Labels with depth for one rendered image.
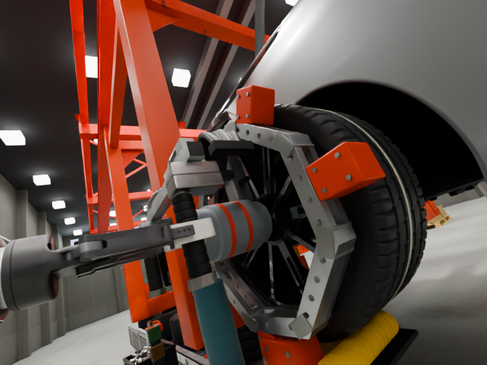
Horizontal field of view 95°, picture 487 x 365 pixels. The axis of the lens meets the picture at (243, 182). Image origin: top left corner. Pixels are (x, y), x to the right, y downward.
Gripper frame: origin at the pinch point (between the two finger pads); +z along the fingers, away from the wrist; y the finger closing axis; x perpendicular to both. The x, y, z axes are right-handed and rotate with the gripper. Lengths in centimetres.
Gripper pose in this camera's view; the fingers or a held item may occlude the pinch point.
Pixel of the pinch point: (188, 234)
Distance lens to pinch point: 37.7
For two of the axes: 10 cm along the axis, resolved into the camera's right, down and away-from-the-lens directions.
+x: -3.1, -9.0, 3.1
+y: 5.0, -4.3, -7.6
